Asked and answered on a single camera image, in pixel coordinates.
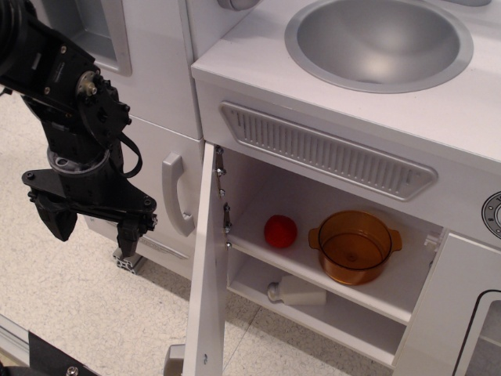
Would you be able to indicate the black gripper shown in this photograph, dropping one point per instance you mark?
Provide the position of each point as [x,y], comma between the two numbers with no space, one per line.
[61,193]

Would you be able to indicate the white cabinet door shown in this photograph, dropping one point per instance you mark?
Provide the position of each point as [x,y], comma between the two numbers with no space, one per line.
[206,319]

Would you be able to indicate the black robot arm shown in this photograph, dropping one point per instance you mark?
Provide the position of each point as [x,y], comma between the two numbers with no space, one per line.
[83,120]

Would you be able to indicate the white toy fridge cabinet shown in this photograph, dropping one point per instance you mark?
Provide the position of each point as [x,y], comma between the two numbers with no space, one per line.
[164,39]

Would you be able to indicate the aluminium extrusion foot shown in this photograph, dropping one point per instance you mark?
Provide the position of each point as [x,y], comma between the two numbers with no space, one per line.
[132,264]

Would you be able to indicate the lower metal door hinge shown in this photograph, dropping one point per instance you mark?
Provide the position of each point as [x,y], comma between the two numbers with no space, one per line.
[227,224]

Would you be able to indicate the metal door hinge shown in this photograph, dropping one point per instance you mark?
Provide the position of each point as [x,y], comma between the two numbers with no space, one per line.
[219,169]
[227,224]

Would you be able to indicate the upper metal door hinge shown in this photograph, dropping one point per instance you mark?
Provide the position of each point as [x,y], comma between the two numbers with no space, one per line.
[219,169]

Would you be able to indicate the red toy ball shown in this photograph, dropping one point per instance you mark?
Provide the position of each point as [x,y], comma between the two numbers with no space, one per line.
[280,231]

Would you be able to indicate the grey recessed dispenser panel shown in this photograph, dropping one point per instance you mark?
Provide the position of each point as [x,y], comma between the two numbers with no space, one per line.
[100,29]

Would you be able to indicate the white toy bottle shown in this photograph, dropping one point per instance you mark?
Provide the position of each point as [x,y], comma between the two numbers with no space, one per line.
[293,291]

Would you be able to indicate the amber transparent toy pot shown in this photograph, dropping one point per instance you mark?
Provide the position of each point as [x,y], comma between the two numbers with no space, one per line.
[354,246]

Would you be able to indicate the white toy kitchen unit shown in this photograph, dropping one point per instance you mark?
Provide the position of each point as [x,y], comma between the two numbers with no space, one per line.
[392,107]

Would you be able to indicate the grey vent grille panel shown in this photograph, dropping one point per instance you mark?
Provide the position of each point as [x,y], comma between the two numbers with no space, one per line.
[340,158]

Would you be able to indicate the silver round sink bowl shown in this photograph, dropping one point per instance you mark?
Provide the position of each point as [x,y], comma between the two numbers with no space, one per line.
[385,47]

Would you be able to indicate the white oven door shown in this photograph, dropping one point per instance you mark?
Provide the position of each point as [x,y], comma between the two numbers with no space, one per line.
[461,297]

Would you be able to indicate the black round dial knob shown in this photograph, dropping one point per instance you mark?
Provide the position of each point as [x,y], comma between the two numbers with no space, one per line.
[490,214]

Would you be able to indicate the grey fridge door handle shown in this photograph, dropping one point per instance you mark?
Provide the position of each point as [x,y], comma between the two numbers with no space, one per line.
[171,172]

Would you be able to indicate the aluminium frame rail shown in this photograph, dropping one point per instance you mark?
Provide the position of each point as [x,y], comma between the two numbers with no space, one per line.
[14,342]

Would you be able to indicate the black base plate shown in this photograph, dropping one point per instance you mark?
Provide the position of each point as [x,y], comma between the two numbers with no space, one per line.
[45,359]

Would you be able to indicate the grey cabinet door handle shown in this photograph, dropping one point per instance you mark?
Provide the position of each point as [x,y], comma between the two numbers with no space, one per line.
[174,360]

